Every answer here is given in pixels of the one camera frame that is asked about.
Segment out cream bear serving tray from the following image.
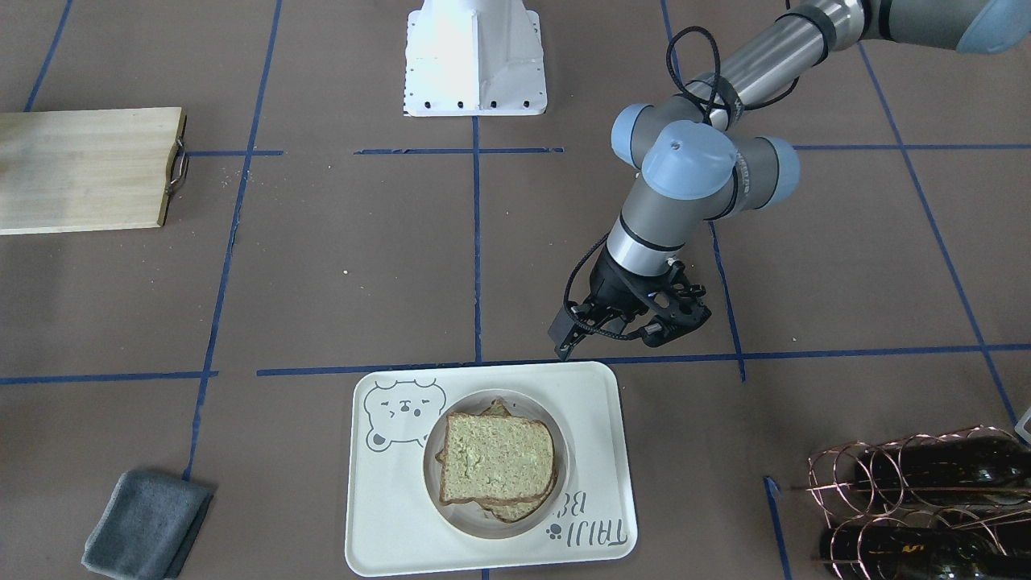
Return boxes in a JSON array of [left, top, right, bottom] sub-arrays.
[[345, 361, 638, 577]]

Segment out grey folded cloth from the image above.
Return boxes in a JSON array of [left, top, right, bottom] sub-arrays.
[[81, 470, 214, 579]]

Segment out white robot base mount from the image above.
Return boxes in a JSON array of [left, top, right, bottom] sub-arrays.
[[403, 1, 548, 118]]

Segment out dark green wine bottle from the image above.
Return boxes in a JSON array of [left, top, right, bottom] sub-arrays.
[[854, 436, 1030, 507]]

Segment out wooden cutting board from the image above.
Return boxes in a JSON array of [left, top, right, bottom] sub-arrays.
[[1, 107, 185, 235]]

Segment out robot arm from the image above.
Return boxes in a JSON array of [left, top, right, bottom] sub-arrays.
[[548, 1, 1029, 361]]

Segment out copper wire bottle rack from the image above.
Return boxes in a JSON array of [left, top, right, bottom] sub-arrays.
[[805, 425, 1030, 579]]

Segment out white round plate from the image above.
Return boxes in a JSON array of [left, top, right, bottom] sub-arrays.
[[423, 389, 572, 540]]

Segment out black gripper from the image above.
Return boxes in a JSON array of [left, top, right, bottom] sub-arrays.
[[548, 247, 711, 361]]

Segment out bread slice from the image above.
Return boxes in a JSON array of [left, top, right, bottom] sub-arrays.
[[439, 412, 556, 507], [436, 399, 558, 524]]

